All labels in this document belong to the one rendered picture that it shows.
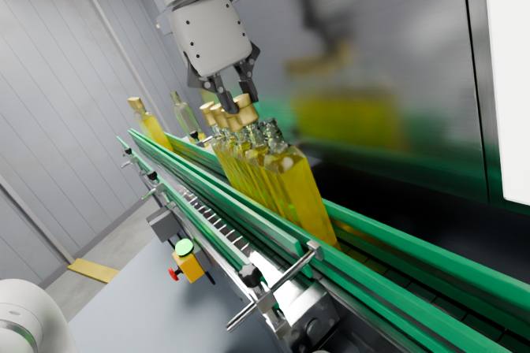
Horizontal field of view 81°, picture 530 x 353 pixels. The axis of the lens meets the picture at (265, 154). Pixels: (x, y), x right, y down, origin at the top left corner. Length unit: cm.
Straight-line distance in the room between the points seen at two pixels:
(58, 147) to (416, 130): 353
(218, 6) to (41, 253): 343
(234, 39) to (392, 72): 23
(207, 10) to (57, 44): 353
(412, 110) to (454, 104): 5
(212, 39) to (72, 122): 339
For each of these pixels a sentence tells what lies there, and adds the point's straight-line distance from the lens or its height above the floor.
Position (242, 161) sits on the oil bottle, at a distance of 59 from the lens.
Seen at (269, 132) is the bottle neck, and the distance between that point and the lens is 47.
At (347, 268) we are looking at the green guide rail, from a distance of 46.
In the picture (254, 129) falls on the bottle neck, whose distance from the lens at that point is 52.
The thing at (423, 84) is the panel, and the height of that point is 131.
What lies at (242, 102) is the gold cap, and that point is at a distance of 51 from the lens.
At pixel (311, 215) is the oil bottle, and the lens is 54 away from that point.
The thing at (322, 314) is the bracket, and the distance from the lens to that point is 55.
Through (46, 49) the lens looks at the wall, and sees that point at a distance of 392.
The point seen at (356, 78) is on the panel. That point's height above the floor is 132.
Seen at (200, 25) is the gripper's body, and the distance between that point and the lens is 48.
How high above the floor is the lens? 146
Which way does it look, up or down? 23 degrees down
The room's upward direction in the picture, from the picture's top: 24 degrees counter-clockwise
